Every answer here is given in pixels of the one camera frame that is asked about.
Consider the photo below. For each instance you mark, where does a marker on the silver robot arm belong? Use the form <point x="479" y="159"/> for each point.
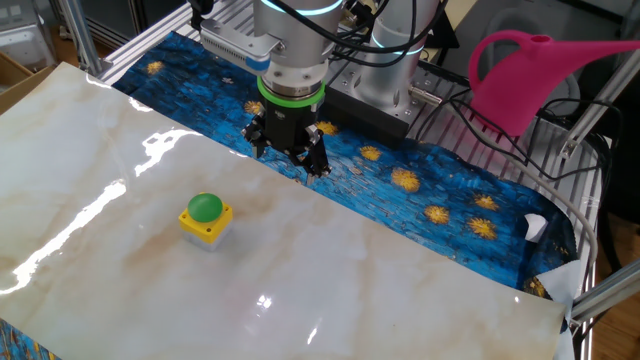
<point x="295" y="35"/>

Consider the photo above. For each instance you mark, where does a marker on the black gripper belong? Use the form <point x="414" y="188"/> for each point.
<point x="290" y="125"/>

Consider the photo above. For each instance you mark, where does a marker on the blue starry painting cloth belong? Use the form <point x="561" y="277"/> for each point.
<point x="400" y="200"/>

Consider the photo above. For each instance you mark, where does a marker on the glossy marble pattern sheet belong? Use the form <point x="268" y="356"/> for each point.
<point x="350" y="280"/>

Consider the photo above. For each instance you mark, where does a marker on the yellow box green mushroom button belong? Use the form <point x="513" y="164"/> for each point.
<point x="205" y="207"/>

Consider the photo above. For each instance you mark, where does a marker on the translucent plastic storage bin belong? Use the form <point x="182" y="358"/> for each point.
<point x="25" y="35"/>

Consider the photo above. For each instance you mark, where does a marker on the silver robot mounting plate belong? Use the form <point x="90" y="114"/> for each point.
<point x="425" y="85"/>

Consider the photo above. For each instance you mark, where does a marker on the pink watering can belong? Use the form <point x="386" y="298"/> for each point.
<point x="520" y="85"/>

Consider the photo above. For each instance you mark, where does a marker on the open cardboard box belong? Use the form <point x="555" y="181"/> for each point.
<point x="20" y="82"/>

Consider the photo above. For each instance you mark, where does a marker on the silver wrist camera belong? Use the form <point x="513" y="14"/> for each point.
<point x="230" y="45"/>

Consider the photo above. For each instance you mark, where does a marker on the aluminium frame post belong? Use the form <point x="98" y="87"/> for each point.
<point x="595" y="107"/>
<point x="80" y="35"/>
<point x="610" y="292"/>

